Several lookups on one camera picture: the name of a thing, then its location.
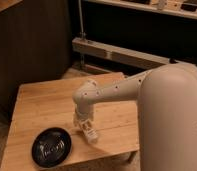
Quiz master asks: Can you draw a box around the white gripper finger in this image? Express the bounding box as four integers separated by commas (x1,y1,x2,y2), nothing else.
76,123,85,131
87,121,98,137

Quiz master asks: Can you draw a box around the small white labelled bottle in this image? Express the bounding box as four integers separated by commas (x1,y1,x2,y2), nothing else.
81,123,98,144

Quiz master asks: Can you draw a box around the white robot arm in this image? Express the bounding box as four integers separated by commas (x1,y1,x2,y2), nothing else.
73,63,197,171

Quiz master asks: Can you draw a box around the black ceramic bowl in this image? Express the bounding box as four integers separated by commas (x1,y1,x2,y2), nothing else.
31,127,72,168

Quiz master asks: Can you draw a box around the light wooden table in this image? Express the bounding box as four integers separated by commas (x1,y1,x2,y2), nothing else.
0,77,139,171

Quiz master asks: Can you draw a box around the grey metal beam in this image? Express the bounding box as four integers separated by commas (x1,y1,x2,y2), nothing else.
72,37,169,69

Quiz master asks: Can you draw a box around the vertical metal pole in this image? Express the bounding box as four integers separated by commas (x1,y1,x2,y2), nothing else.
78,0,86,40

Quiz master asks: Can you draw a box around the wooden shelf with items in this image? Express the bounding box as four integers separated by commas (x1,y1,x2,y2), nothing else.
85,0,197,20

